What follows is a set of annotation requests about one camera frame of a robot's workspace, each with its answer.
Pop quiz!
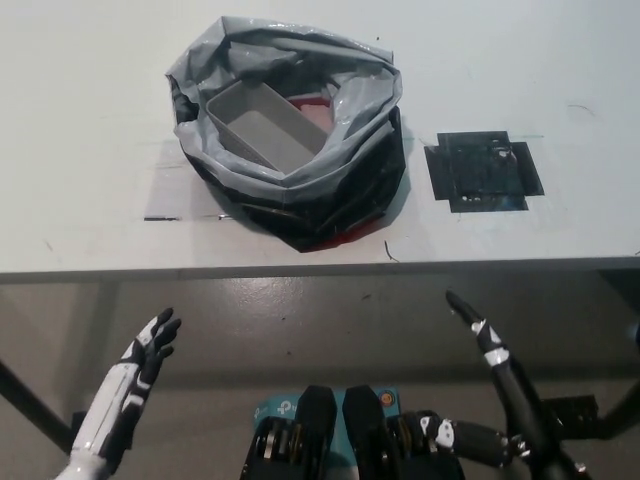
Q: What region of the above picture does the black slanted table leg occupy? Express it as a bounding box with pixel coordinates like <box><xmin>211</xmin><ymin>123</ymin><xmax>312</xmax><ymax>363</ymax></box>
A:
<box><xmin>0</xmin><ymin>357</ymin><xmax>76</xmax><ymax>456</ymax></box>

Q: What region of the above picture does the grey black plastic bag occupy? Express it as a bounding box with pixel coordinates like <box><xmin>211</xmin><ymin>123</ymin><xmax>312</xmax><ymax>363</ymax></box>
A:
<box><xmin>164</xmin><ymin>15</ymin><xmax>409</xmax><ymax>254</ymax></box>

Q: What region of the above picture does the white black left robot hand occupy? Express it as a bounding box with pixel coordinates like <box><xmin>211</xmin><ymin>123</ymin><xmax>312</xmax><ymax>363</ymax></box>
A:
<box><xmin>68</xmin><ymin>306</ymin><xmax>184</xmax><ymax>464</ymax></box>

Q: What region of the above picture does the black tape patch on table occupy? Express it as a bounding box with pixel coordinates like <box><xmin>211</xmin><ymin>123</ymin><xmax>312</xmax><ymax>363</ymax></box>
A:
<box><xmin>423</xmin><ymin>130</ymin><xmax>545</xmax><ymax>215</ymax></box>

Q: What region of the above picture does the clear tape patch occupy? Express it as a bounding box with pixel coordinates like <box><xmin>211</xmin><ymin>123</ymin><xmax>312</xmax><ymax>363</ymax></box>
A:
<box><xmin>142</xmin><ymin>149</ymin><xmax>231</xmax><ymax>222</ymax></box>

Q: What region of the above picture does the black teal robot body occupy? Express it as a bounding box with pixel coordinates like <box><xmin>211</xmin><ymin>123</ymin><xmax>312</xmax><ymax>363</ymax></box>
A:
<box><xmin>242</xmin><ymin>383</ymin><xmax>469</xmax><ymax>480</ymax></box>

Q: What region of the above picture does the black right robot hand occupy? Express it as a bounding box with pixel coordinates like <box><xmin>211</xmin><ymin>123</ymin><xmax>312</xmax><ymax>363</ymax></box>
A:
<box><xmin>399</xmin><ymin>290</ymin><xmax>597</xmax><ymax>480</ymax></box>

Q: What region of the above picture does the grey mesh rectangular container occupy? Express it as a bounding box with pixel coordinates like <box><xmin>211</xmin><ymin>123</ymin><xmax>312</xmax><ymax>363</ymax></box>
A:
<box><xmin>205</xmin><ymin>82</ymin><xmax>329</xmax><ymax>174</ymax></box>

